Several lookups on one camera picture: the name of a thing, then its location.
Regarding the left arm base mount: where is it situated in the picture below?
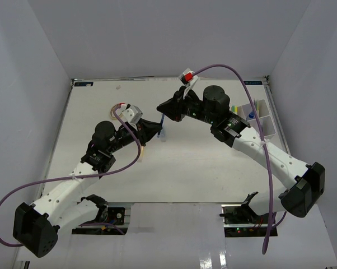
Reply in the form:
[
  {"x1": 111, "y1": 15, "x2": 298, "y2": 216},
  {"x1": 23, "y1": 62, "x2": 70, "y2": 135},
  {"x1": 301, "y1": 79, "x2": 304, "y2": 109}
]
[{"x1": 74, "y1": 207, "x2": 126, "y2": 228}]

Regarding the white compartment organizer tray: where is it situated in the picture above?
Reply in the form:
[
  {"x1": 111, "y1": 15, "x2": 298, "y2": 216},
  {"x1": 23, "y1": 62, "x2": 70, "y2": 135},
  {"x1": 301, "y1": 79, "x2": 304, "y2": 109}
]
[{"x1": 237, "y1": 99, "x2": 276, "y2": 140}]

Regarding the right blue corner label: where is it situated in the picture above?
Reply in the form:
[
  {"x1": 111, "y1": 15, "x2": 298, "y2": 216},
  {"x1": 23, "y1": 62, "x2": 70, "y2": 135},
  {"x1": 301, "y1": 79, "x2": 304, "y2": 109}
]
[{"x1": 244, "y1": 80, "x2": 263, "y2": 86}]

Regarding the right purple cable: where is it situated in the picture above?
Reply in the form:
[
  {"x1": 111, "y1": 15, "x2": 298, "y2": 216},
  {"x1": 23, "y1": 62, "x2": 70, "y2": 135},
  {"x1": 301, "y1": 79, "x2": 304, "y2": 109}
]
[{"x1": 193, "y1": 64, "x2": 287, "y2": 255}]

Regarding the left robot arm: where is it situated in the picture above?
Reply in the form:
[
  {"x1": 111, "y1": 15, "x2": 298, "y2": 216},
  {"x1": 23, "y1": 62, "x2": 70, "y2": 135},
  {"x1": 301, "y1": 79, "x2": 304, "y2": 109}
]
[{"x1": 13, "y1": 119, "x2": 162, "y2": 258}]

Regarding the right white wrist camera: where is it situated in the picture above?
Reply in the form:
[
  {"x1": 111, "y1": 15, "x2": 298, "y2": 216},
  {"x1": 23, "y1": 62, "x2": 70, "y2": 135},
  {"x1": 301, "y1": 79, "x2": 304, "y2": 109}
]
[{"x1": 179, "y1": 68, "x2": 199, "y2": 99}]

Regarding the left blue corner label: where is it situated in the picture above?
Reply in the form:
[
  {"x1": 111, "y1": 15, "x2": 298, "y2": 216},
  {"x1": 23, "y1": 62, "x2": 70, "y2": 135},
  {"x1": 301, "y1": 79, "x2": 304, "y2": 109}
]
[{"x1": 74, "y1": 82, "x2": 93, "y2": 87}]

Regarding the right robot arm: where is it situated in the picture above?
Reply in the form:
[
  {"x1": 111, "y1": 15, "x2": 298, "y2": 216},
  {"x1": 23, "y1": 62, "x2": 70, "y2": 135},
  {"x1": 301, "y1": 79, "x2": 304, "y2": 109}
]
[{"x1": 157, "y1": 85, "x2": 325, "y2": 224}]

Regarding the masking tape roll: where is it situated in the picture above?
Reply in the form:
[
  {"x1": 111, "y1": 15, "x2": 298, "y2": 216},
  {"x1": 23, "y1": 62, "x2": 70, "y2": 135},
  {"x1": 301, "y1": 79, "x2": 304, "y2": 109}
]
[{"x1": 109, "y1": 103, "x2": 127, "y2": 120}]

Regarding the blue corner label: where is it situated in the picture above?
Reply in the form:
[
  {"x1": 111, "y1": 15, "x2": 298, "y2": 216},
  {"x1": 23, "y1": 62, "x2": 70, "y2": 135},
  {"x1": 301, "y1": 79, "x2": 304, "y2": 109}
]
[
  {"x1": 74, "y1": 82, "x2": 93, "y2": 87},
  {"x1": 244, "y1": 80, "x2": 263, "y2": 86}
]

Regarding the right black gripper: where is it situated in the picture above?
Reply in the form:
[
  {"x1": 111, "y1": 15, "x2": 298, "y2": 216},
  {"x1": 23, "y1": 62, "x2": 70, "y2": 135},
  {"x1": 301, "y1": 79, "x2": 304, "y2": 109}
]
[{"x1": 157, "y1": 87, "x2": 216, "y2": 126}]

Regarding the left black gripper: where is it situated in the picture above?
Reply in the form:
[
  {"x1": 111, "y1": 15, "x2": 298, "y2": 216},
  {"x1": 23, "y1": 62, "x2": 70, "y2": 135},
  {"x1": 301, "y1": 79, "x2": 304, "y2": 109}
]
[{"x1": 107, "y1": 117, "x2": 163, "y2": 154}]

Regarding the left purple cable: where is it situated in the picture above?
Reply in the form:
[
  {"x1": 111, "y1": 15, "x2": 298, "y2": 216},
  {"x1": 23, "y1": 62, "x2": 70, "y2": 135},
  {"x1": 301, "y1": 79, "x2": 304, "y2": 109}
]
[{"x1": 0, "y1": 105, "x2": 143, "y2": 247}]

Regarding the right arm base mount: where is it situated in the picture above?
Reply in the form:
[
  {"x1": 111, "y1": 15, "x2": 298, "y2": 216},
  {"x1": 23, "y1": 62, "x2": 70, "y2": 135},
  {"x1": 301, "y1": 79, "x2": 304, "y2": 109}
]
[{"x1": 219, "y1": 192, "x2": 268, "y2": 238}]

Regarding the blue gel pen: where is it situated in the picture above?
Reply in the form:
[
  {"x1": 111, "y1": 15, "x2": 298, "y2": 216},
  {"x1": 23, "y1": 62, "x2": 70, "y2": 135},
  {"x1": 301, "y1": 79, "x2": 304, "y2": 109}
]
[{"x1": 157, "y1": 113, "x2": 165, "y2": 138}]

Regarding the yellow highlighter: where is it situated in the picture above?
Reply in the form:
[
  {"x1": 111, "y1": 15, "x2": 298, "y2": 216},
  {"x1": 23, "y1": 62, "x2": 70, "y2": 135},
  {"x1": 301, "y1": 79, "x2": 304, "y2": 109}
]
[{"x1": 138, "y1": 146, "x2": 145, "y2": 163}]

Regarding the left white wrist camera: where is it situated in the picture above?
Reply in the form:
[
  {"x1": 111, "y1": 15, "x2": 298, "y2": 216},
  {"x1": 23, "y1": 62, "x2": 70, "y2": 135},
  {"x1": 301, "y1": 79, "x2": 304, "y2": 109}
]
[{"x1": 120, "y1": 103, "x2": 143, "y2": 125}]

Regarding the purple cable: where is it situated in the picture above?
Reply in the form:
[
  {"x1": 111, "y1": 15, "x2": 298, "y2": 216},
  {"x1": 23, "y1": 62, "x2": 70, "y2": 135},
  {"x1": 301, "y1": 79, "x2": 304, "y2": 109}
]
[
  {"x1": 0, "y1": 105, "x2": 143, "y2": 247},
  {"x1": 193, "y1": 64, "x2": 287, "y2": 255}
]

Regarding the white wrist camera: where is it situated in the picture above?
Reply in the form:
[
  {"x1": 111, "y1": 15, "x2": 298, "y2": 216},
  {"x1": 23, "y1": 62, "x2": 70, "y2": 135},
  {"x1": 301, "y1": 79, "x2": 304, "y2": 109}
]
[
  {"x1": 120, "y1": 103, "x2": 143, "y2": 125},
  {"x1": 179, "y1": 68, "x2": 199, "y2": 99}
]

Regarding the blue highlighter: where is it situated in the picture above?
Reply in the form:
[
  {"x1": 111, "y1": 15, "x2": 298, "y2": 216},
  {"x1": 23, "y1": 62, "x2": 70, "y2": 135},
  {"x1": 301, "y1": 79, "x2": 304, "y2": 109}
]
[{"x1": 160, "y1": 130, "x2": 166, "y2": 142}]

